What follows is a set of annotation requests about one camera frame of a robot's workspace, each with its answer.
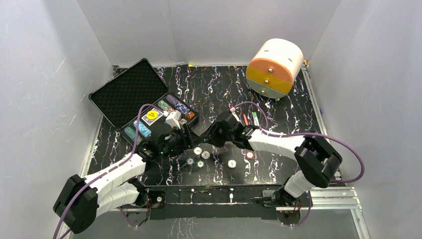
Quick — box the yellow big blind button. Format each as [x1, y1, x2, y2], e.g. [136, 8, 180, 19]
[146, 110, 159, 120]

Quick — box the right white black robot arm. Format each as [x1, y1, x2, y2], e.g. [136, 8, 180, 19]
[200, 112, 342, 207]

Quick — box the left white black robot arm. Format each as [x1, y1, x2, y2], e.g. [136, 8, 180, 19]
[53, 123, 206, 238]

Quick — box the black poker set case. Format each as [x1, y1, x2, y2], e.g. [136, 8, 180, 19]
[89, 58, 199, 142]

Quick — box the white 1 chip left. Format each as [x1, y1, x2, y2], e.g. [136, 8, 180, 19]
[193, 147, 203, 155]

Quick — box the white 1 chip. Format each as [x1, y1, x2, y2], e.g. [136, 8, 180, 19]
[193, 147, 203, 155]
[201, 150, 211, 160]

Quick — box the white 1 chip right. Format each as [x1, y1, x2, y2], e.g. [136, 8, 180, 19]
[201, 150, 211, 160]

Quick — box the red marker pen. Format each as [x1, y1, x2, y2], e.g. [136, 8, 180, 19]
[243, 114, 249, 125]

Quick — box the blue 50 chip bottom-left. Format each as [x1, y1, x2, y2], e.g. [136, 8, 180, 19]
[186, 158, 195, 166]

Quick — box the blue 50 chip bottom-right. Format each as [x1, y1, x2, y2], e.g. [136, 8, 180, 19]
[196, 160, 205, 169]

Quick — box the blue playing card deck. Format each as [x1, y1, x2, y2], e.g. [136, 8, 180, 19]
[141, 109, 163, 126]

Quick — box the cyan chip row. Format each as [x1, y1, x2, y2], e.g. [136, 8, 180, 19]
[133, 120, 151, 138]

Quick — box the green white marker pen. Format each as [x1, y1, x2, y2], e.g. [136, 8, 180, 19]
[251, 112, 260, 126]

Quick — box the red poker chip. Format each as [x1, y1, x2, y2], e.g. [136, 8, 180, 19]
[245, 151, 255, 160]

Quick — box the white chip lone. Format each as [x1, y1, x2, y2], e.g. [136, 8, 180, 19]
[227, 160, 237, 169]

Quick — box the blue white chip row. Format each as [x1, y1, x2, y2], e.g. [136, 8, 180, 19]
[166, 95, 195, 119]

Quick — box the round pastel drawer cabinet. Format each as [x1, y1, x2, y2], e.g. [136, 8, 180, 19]
[246, 38, 304, 100]

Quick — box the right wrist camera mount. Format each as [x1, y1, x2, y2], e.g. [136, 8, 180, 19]
[229, 106, 240, 121]

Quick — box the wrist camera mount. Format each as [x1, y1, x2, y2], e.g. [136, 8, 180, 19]
[165, 110, 181, 129]
[229, 106, 240, 121]

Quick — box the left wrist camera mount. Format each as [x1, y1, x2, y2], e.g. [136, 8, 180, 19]
[165, 110, 181, 129]

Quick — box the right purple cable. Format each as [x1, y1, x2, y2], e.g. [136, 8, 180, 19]
[230, 101, 365, 184]

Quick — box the purple cable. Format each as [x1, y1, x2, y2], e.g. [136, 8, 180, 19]
[230, 101, 365, 184]
[52, 104, 164, 239]

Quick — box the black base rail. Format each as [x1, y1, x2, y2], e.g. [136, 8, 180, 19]
[113, 184, 320, 221]

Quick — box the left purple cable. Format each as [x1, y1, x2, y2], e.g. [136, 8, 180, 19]
[52, 104, 164, 239]

